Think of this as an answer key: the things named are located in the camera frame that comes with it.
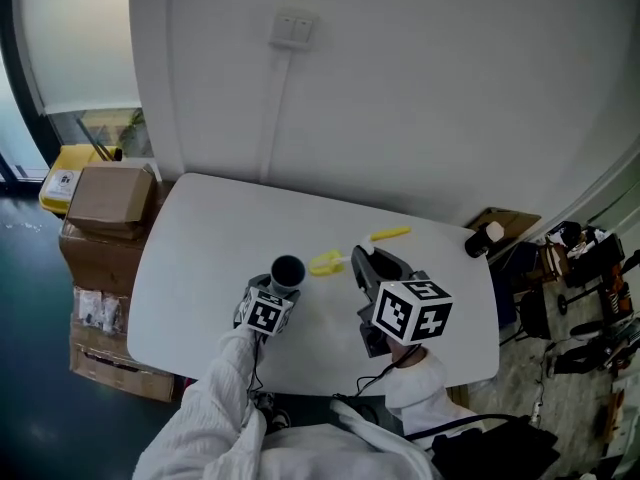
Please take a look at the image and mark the small brown cardboard box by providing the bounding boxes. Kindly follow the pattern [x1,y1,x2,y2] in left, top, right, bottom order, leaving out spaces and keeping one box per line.
[65,161,157,242]

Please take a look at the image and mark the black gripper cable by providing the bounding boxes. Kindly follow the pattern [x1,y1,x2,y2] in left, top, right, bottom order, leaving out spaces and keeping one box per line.
[246,331,267,405]
[331,346,422,400]

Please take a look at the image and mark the person's white clothed torso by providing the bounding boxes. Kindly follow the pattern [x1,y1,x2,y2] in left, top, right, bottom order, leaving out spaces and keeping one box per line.
[234,398,447,480]

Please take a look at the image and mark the flat brown cardboard box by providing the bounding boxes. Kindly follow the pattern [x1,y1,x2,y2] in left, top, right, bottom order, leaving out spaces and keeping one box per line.
[68,287,177,404]

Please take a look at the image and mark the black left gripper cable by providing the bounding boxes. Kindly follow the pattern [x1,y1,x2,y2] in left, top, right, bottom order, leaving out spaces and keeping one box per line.
[246,331,267,405]

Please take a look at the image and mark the green potted plant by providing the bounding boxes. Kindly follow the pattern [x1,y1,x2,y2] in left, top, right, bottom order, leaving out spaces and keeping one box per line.
[118,108,153,158]

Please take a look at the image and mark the black window frame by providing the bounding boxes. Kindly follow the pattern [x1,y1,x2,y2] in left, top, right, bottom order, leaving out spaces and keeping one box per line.
[0,0,62,184]

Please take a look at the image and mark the leaning brown cardboard sheet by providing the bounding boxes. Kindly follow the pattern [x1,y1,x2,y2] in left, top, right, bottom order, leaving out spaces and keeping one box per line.
[466,206,543,262]

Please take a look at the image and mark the black and white shoe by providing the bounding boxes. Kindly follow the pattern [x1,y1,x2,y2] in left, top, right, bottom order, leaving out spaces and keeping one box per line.
[256,391,292,433]

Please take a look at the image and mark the clear bags of parts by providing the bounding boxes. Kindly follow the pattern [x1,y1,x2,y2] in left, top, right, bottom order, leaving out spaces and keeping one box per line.
[72,287,124,337]

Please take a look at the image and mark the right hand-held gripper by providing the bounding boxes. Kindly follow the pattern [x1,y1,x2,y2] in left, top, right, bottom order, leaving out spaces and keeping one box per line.
[350,243,454,360]

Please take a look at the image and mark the white wall light switch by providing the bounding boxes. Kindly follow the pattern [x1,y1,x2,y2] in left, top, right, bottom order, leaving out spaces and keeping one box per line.
[267,6,320,52]

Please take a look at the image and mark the black bottle with white cap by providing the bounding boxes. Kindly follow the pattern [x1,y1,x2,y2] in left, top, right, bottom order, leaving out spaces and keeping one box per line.
[464,220,506,260]

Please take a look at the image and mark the person's right forearm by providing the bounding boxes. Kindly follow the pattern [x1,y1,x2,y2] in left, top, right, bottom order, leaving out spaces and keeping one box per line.
[383,343,482,439]

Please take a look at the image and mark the large brown cardboard box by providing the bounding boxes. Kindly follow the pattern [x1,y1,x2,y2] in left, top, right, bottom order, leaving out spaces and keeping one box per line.
[58,182,177,295]

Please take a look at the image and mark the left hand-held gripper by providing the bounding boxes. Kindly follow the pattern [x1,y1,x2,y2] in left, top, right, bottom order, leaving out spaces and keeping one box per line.
[233,273,303,338]

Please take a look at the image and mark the pile of robot equipment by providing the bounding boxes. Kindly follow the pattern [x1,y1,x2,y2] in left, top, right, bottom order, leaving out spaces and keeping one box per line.
[538,219,640,380]

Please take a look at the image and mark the black bag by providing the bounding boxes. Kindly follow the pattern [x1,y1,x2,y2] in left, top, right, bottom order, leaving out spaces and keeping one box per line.
[430,414,561,480]

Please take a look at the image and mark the yellow bin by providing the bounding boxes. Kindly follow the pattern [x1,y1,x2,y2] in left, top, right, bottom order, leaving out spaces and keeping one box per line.
[38,143,123,218]

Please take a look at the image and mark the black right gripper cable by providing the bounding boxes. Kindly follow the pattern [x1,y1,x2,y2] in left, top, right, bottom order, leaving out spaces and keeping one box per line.
[331,346,422,400]

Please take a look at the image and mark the yellow and white brush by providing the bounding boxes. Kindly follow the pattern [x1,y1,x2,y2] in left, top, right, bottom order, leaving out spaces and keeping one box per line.
[307,225,413,278]

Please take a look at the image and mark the person's left forearm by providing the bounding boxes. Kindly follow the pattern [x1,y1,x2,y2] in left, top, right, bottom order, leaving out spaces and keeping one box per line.
[131,323,267,480]

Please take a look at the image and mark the dark grey cup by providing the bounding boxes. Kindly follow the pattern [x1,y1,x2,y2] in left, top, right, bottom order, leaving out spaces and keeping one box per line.
[270,254,307,298]

